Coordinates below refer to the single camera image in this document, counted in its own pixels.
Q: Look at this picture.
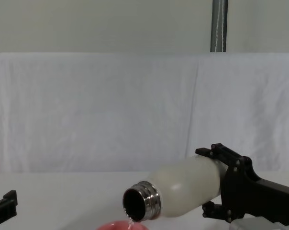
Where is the white draped backdrop cloth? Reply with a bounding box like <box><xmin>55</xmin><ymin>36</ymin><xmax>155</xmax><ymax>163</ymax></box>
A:
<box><xmin>0</xmin><ymin>52</ymin><xmax>289</xmax><ymax>173</ymax></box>

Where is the grey striped post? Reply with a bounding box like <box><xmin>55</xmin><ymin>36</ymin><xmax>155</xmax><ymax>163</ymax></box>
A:
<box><xmin>210</xmin><ymin>0</ymin><xmax>229</xmax><ymax>53</ymax></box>

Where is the pink cup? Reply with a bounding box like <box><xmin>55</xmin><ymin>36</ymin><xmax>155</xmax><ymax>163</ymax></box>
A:
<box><xmin>96</xmin><ymin>220</ymin><xmax>147</xmax><ymax>230</ymax></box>

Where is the white table cloth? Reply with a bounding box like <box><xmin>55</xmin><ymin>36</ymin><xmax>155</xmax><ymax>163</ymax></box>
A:
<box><xmin>0</xmin><ymin>170</ymin><xmax>289</xmax><ymax>230</ymax></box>

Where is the cream vacuum bottle steel neck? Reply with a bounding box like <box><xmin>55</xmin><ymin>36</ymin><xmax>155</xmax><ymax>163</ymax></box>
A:
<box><xmin>122</xmin><ymin>154</ymin><xmax>229</xmax><ymax>222</ymax></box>

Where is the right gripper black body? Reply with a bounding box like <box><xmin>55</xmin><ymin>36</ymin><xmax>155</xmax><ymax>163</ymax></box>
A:
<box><xmin>220</xmin><ymin>165</ymin><xmax>289</xmax><ymax>226</ymax></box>

